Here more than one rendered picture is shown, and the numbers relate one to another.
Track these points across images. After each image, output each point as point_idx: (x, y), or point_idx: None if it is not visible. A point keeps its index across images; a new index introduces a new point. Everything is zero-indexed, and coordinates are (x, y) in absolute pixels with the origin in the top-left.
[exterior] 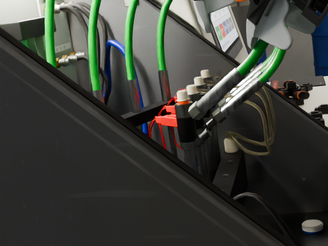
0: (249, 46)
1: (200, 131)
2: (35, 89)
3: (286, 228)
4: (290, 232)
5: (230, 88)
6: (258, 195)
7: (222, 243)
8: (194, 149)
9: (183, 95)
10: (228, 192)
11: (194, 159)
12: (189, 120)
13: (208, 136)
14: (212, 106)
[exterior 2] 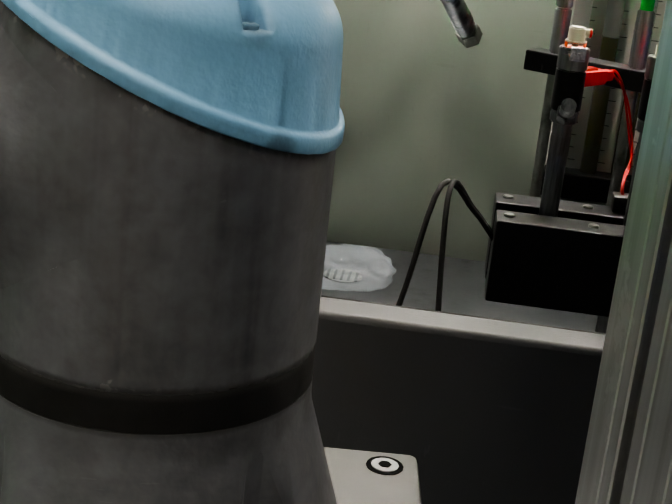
0: None
1: (641, 125)
2: None
3: (439, 252)
4: (439, 260)
5: (442, 3)
6: (450, 188)
7: None
8: (558, 124)
9: (569, 33)
10: (588, 230)
11: (552, 140)
12: (558, 74)
13: (562, 110)
14: (458, 29)
